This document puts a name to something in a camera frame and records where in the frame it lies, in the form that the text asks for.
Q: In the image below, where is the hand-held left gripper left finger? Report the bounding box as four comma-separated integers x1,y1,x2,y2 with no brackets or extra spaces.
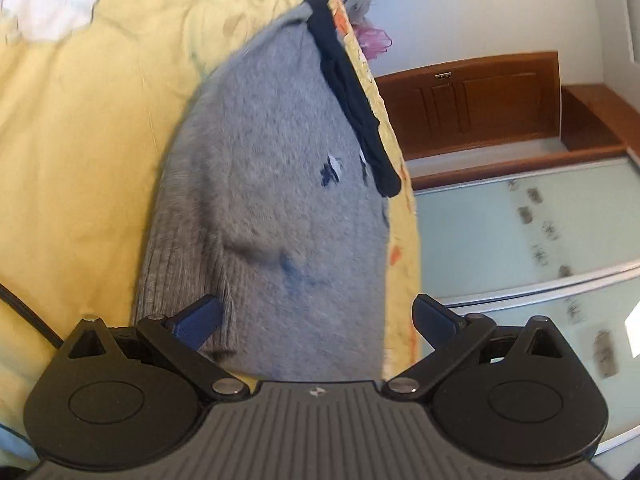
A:
50,295,251,401

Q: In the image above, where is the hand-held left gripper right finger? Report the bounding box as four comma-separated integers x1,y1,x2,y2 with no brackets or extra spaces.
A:
382,294,576,401

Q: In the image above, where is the grey sweater with navy sleeves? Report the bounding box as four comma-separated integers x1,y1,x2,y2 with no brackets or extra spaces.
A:
132,0,403,382

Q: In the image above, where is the frosted glass wardrobe door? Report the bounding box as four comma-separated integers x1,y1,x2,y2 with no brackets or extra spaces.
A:
414,157,640,456

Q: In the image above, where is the brown wooden door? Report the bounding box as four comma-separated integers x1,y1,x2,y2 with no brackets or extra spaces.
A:
380,60,558,158

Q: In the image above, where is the blue cloth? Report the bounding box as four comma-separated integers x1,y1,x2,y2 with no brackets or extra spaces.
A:
0,422,32,463

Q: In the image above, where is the yellow printed quilt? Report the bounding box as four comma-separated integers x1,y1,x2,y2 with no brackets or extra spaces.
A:
0,0,422,441

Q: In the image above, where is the pink plastic bag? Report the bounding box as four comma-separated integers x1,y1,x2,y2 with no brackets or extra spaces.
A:
356,26,394,54

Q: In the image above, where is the grey plastic bag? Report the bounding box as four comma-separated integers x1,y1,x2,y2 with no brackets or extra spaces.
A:
346,0,375,25

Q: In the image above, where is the black cable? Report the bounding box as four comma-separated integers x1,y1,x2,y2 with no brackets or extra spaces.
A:
0,282,64,352

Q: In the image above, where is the brown wooden door frame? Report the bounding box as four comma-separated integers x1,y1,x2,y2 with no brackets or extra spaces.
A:
374,51,632,192

